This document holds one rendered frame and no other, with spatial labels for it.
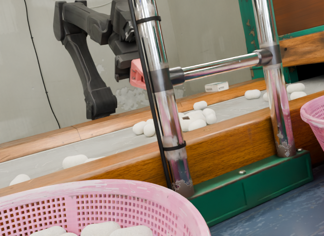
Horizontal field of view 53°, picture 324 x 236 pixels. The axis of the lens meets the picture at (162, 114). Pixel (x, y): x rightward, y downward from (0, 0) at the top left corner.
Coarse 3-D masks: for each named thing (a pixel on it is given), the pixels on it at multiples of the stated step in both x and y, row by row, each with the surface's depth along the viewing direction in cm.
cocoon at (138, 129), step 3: (138, 123) 61; (141, 123) 61; (144, 123) 61; (147, 123) 62; (135, 126) 60; (138, 126) 60; (141, 126) 60; (135, 129) 60; (138, 129) 60; (141, 129) 60; (135, 132) 60; (138, 132) 60; (141, 132) 60
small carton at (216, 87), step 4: (208, 84) 87; (212, 84) 85; (216, 84) 84; (220, 84) 84; (224, 84) 84; (208, 88) 87; (212, 88) 86; (216, 88) 84; (220, 88) 84; (224, 88) 84; (228, 88) 85
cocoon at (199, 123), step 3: (198, 120) 51; (201, 120) 51; (192, 123) 50; (195, 123) 50; (198, 123) 50; (201, 123) 50; (204, 123) 51; (189, 126) 50; (192, 126) 50; (195, 126) 49; (198, 126) 50; (201, 126) 50; (189, 129) 50; (192, 129) 50
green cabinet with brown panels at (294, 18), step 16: (240, 0) 100; (288, 0) 85; (304, 0) 81; (320, 0) 77; (288, 16) 86; (304, 16) 82; (320, 16) 78; (256, 32) 97; (288, 32) 88; (304, 32) 82; (256, 48) 98
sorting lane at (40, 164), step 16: (288, 96) 69; (224, 112) 65; (240, 112) 62; (128, 128) 71; (80, 144) 63; (96, 144) 60; (112, 144) 57; (128, 144) 54; (144, 144) 52; (16, 160) 61; (32, 160) 58; (48, 160) 55; (0, 176) 50; (32, 176) 46
